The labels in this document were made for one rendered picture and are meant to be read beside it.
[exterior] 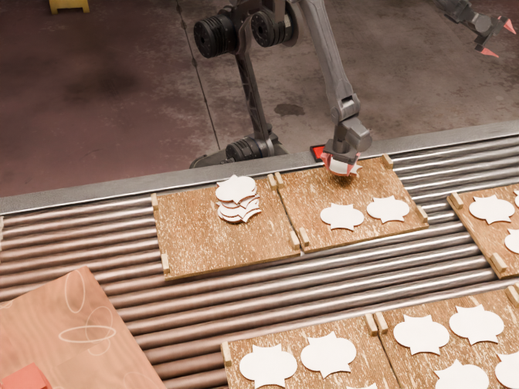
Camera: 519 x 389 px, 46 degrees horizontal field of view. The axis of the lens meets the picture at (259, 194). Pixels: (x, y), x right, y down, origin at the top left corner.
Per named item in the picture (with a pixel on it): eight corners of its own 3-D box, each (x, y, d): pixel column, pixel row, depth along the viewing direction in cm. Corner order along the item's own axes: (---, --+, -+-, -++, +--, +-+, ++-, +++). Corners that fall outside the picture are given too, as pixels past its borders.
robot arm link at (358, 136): (353, 94, 182) (330, 105, 179) (379, 113, 175) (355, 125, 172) (351, 125, 191) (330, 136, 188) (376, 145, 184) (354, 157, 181)
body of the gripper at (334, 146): (352, 163, 189) (355, 144, 184) (321, 153, 192) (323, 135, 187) (359, 151, 193) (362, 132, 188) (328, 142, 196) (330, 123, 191)
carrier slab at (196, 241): (150, 200, 202) (150, 197, 201) (271, 180, 209) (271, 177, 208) (164, 282, 177) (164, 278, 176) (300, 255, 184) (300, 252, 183)
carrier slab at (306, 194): (273, 179, 210) (273, 176, 208) (384, 159, 217) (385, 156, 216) (304, 254, 185) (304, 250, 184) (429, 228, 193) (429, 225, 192)
